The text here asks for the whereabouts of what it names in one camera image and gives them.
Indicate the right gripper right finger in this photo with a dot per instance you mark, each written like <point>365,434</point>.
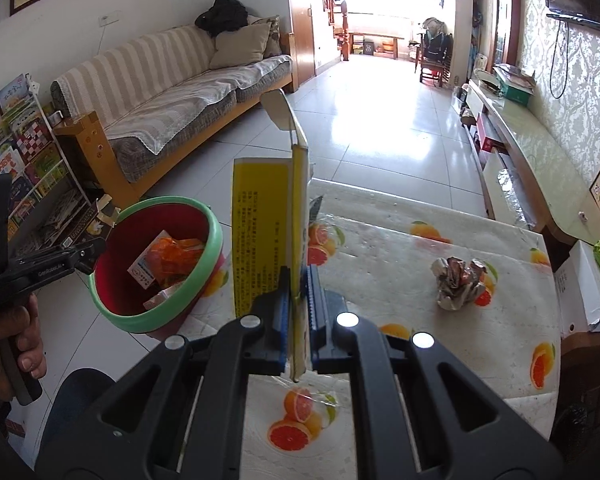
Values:
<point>418,412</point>

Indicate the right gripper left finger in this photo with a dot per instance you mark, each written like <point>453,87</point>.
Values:
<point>180,412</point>

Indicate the blue white milk carton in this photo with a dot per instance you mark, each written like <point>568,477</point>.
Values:
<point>149,268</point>

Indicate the silver foil wrapper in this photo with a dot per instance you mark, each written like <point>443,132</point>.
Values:
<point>459,282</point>

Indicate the orange blue snack bag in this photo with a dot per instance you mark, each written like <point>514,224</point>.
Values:
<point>182,258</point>

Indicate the long yellow box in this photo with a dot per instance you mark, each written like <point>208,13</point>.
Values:
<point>270,220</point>

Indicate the left hand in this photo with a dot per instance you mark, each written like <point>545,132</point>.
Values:
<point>21,345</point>

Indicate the orange print tablecloth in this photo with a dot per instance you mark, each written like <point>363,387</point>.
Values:
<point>376,250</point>

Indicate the children book rack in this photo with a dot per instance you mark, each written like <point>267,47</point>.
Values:
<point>47,205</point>

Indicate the red bin green rim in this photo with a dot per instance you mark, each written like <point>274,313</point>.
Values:
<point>117,295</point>

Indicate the white cardboard box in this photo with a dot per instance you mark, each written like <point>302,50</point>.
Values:
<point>578,291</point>

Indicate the striped covered wooden sofa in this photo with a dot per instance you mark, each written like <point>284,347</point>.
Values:
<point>135,111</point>

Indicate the long tv cabinet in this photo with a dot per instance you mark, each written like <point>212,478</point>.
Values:
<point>561,199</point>

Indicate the beige cushion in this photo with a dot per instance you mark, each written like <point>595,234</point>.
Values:
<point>243,47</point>

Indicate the green box on cabinet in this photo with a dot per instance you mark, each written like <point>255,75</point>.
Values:
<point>515,94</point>

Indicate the black clothes pile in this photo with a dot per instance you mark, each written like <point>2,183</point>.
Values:
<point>223,16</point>

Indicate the wooden chair with clothes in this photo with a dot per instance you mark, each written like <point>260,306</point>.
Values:
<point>435,52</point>

